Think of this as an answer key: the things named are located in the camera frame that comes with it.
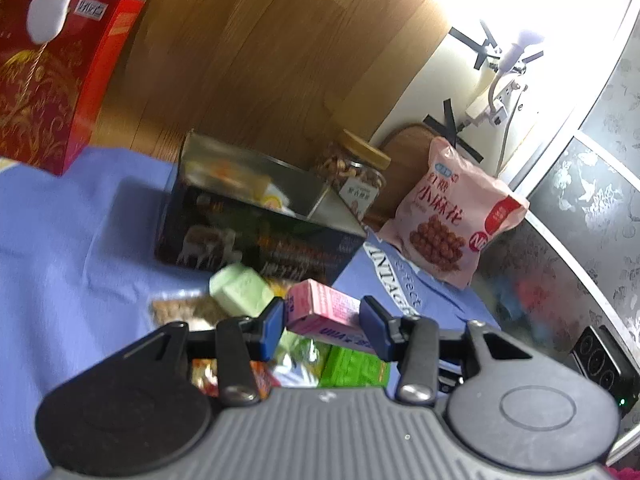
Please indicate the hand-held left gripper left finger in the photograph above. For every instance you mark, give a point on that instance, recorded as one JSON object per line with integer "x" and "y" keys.
{"x": 274, "y": 327}

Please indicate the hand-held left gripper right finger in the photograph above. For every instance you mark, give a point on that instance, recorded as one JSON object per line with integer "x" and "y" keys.
{"x": 375, "y": 325}

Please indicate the long pink snack box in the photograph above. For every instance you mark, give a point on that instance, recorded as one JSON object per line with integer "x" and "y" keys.
{"x": 325, "y": 310}

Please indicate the pale green snack packet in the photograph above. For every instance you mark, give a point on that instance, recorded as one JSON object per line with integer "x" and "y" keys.
{"x": 240, "y": 287}

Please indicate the red snack packet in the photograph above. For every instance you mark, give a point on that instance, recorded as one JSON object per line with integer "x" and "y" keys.
{"x": 205, "y": 377}

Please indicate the clear packet of beans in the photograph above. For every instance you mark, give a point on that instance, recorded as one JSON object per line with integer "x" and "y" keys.
{"x": 190, "y": 310}

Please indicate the black tin box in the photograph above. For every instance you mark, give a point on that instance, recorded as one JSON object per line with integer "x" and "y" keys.
{"x": 240, "y": 245}

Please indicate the large pink snack bag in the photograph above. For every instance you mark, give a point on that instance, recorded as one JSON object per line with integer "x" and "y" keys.
{"x": 450, "y": 210}

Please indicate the clear nut jar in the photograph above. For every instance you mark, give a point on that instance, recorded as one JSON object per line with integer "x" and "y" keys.
{"x": 350, "y": 175}

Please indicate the wooden cutting board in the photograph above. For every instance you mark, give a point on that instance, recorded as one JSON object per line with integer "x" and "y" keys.
{"x": 400, "y": 155}

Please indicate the long black tape strip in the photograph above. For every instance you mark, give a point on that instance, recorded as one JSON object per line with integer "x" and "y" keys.
{"x": 460, "y": 142}

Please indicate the blue printed bed sheet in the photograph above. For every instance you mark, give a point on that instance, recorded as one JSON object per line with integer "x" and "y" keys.
{"x": 75, "y": 260}

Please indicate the short black tape strip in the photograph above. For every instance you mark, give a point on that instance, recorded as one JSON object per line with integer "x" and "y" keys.
{"x": 450, "y": 117}

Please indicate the black power strip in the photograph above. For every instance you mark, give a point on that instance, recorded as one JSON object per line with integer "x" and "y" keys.
{"x": 602, "y": 365}

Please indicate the window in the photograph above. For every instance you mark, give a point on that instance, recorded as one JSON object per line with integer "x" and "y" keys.
{"x": 600, "y": 185}

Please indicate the dark wood grain board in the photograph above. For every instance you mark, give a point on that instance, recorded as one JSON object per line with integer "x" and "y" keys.
{"x": 275, "y": 60}

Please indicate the red gift box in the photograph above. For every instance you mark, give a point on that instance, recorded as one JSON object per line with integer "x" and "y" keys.
{"x": 50, "y": 85}

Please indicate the pink and blue plush toy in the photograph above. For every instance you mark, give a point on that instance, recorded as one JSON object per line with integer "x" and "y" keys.
{"x": 50, "y": 5}

